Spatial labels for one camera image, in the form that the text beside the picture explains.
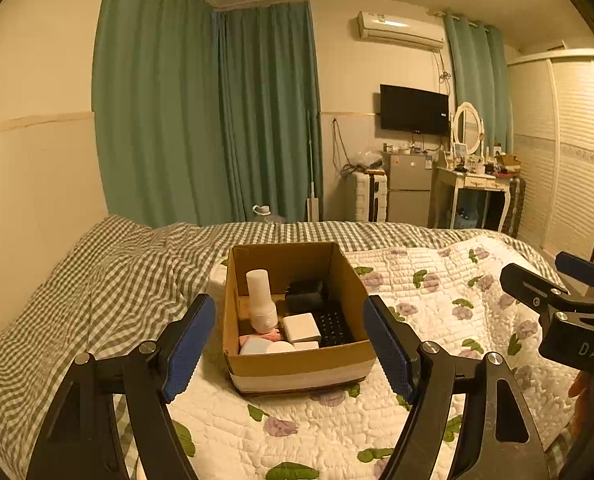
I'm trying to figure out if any silver refrigerator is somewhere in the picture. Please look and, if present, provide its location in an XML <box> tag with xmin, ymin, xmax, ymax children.
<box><xmin>386</xmin><ymin>152</ymin><xmax>435</xmax><ymax>228</ymax></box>

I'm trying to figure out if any white air conditioner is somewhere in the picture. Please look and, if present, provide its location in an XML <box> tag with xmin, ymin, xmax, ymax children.
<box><xmin>356</xmin><ymin>11</ymin><xmax>446</xmax><ymax>51</ymax></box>

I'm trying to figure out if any brown cardboard box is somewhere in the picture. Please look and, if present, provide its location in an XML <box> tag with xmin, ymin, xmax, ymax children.
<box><xmin>222</xmin><ymin>241</ymin><xmax>378</xmax><ymax>397</ymax></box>

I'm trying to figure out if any white flat mop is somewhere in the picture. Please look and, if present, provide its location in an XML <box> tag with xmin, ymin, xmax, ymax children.
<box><xmin>303</xmin><ymin>110</ymin><xmax>322</xmax><ymax>222</ymax></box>

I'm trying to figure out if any blue plastic basket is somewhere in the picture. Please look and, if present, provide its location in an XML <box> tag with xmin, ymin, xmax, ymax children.
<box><xmin>452</xmin><ymin>205</ymin><xmax>480</xmax><ymax>230</ymax></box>

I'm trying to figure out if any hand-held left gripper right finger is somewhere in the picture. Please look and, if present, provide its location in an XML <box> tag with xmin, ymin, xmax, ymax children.
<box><xmin>363</xmin><ymin>294</ymin><xmax>550</xmax><ymax>480</ymax></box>

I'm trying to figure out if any black wall cable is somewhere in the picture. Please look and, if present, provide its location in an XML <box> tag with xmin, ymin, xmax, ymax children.
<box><xmin>332</xmin><ymin>119</ymin><xmax>358</xmax><ymax>173</ymax></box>

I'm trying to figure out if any black remote control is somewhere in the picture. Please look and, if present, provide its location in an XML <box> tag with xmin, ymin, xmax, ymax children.
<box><xmin>312</xmin><ymin>307</ymin><xmax>356</xmax><ymax>348</ymax></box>

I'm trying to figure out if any white plastic bottle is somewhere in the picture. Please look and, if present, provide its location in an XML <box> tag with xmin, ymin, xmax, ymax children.
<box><xmin>246</xmin><ymin>269</ymin><xmax>278</xmax><ymax>334</ymax></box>

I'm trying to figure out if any white floral quilt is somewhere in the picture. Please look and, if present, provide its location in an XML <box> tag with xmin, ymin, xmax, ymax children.
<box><xmin>169</xmin><ymin>237</ymin><xmax>582</xmax><ymax>480</ymax></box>

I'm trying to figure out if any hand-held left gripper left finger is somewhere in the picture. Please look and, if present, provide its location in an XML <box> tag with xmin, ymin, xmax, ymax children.
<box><xmin>27</xmin><ymin>292</ymin><xmax>216</xmax><ymax>480</ymax></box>

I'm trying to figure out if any light blue capped bottle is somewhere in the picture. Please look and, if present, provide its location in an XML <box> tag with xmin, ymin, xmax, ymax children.
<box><xmin>239</xmin><ymin>329</ymin><xmax>284</xmax><ymax>356</ymax></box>

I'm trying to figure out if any clear water jug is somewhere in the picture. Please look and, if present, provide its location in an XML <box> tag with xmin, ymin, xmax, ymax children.
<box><xmin>252</xmin><ymin>204</ymin><xmax>288</xmax><ymax>225</ymax></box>

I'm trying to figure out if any white charger block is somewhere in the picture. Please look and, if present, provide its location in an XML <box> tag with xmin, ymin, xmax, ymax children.
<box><xmin>283</xmin><ymin>313</ymin><xmax>322</xmax><ymax>343</ymax></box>

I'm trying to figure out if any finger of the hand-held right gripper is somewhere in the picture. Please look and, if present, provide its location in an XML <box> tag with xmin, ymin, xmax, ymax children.
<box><xmin>500</xmin><ymin>262</ymin><xmax>572</xmax><ymax>317</ymax></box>
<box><xmin>557</xmin><ymin>252</ymin><xmax>594</xmax><ymax>292</ymax></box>

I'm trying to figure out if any black pouch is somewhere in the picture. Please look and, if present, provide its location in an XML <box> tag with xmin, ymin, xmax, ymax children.
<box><xmin>284</xmin><ymin>280</ymin><xmax>326</xmax><ymax>314</ymax></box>

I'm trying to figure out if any white dressing table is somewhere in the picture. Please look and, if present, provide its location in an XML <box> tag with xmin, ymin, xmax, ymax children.
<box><xmin>429</xmin><ymin>165</ymin><xmax>510</xmax><ymax>233</ymax></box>

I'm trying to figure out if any wide teal curtain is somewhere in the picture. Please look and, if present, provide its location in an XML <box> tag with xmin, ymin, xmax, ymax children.
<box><xmin>92</xmin><ymin>0</ymin><xmax>325</xmax><ymax>228</ymax></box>

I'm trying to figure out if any dark suitcase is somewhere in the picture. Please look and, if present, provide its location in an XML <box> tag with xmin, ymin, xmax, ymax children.
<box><xmin>502</xmin><ymin>175</ymin><xmax>526</xmax><ymax>238</ymax></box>

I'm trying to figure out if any white slatted wardrobe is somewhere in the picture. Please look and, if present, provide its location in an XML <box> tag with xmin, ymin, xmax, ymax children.
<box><xmin>507</xmin><ymin>50</ymin><xmax>594</xmax><ymax>263</ymax></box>

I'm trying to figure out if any narrow teal curtain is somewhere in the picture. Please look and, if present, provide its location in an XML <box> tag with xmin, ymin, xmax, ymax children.
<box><xmin>444</xmin><ymin>10</ymin><xmax>514</xmax><ymax>156</ymax></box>

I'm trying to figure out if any oval white vanity mirror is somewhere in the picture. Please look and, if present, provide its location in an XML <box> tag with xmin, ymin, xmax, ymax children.
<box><xmin>452</xmin><ymin>101</ymin><xmax>484</xmax><ymax>157</ymax></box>

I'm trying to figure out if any black wall television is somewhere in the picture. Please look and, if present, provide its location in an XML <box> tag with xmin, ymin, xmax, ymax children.
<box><xmin>379</xmin><ymin>84</ymin><xmax>450</xmax><ymax>136</ymax></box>

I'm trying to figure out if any white suitcase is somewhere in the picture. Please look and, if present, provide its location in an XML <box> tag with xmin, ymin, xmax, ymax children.
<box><xmin>353</xmin><ymin>170</ymin><xmax>388</xmax><ymax>223</ymax></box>

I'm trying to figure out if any person's right hand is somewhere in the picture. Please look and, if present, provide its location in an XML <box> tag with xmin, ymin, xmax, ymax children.
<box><xmin>569</xmin><ymin>370</ymin><xmax>594</xmax><ymax>436</ymax></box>

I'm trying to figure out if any clear plastic bag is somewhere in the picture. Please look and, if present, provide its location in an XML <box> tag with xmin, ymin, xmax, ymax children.
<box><xmin>352</xmin><ymin>150</ymin><xmax>385</xmax><ymax>171</ymax></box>

